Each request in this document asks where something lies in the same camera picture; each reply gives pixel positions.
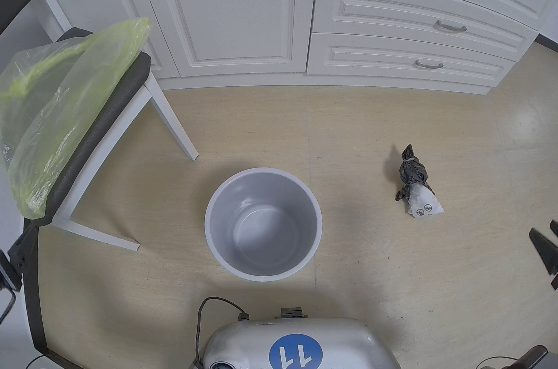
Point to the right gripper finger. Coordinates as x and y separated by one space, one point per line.
555 227
547 254

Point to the yellow-green plastic bag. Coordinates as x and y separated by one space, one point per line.
65 97

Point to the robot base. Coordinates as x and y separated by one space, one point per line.
244 341

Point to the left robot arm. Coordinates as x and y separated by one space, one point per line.
32 306

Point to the crumpled black and white plastic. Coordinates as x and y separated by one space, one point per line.
412 171

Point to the white trash bin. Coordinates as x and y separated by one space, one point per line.
261 227

